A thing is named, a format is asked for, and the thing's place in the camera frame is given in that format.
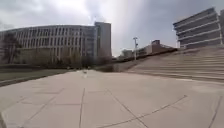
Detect lamp pole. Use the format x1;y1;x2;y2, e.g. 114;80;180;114
132;36;139;62

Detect pale concrete slab plaza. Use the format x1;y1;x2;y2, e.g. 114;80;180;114
0;69;224;128

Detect low brown building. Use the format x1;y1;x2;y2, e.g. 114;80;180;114
134;39;179;58

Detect large grey building with tower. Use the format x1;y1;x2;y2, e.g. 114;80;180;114
0;21;113;68

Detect row of trees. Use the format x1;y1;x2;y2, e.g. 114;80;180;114
19;48;113;68

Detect wide concrete stairs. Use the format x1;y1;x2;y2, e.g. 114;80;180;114
113;44;224;83

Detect grass strip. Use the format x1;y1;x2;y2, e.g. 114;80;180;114
0;68;73;83

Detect grey building with banded floors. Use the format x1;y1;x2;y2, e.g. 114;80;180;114
172;7;224;50

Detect bare dark tree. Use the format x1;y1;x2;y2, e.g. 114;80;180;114
0;32;23;65

